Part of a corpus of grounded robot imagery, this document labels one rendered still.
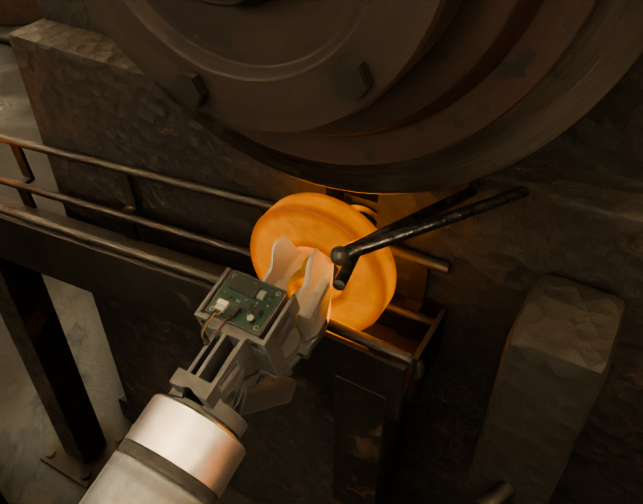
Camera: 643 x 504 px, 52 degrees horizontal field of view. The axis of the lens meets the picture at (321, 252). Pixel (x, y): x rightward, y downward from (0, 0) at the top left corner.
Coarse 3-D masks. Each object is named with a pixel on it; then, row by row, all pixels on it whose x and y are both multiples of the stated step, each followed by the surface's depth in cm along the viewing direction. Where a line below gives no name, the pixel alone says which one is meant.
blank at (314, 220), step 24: (264, 216) 64; (288, 216) 63; (312, 216) 61; (336, 216) 61; (360, 216) 62; (264, 240) 66; (312, 240) 63; (336, 240) 61; (264, 264) 68; (360, 264) 61; (384, 264) 62; (360, 288) 63; (384, 288) 62; (336, 312) 67; (360, 312) 65
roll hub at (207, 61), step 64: (128, 0) 41; (192, 0) 40; (256, 0) 36; (320, 0) 35; (384, 0) 32; (448, 0) 32; (192, 64) 42; (256, 64) 40; (320, 64) 37; (384, 64) 35; (256, 128) 42
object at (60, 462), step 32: (0, 288) 100; (32, 288) 103; (32, 320) 105; (32, 352) 109; (64, 352) 114; (64, 384) 117; (352, 384) 67; (64, 416) 120; (352, 416) 71; (384, 416) 68; (64, 448) 132; (96, 448) 133; (352, 448) 75; (384, 448) 73; (352, 480) 79; (384, 480) 80
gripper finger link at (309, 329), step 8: (328, 288) 62; (328, 296) 62; (320, 304) 61; (328, 304) 62; (320, 312) 61; (328, 312) 61; (304, 320) 60; (312, 320) 60; (320, 320) 60; (328, 320) 61; (304, 328) 59; (312, 328) 59; (320, 328) 59; (304, 336) 59; (312, 336) 59; (320, 336) 60; (304, 344) 59; (312, 344) 59; (304, 352) 59
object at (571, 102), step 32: (608, 0) 35; (640, 0) 34; (608, 32) 36; (640, 32) 35; (576, 64) 38; (608, 64) 37; (544, 96) 40; (576, 96) 39; (224, 128) 56; (512, 128) 42; (544, 128) 41; (256, 160) 56; (288, 160) 54; (416, 160) 48; (448, 160) 46; (480, 160) 45; (512, 160) 44; (384, 192) 51; (416, 192) 49
